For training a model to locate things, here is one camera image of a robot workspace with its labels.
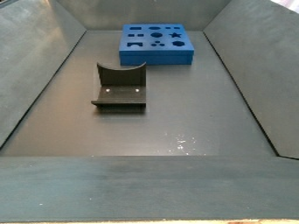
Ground blue shape-sorter block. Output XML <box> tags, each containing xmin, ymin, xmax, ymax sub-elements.
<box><xmin>118</xmin><ymin>24</ymin><xmax>193</xmax><ymax>66</ymax></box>

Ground black curved fixture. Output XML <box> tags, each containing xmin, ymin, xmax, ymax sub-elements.
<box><xmin>90</xmin><ymin>64</ymin><xmax>145</xmax><ymax>107</ymax></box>

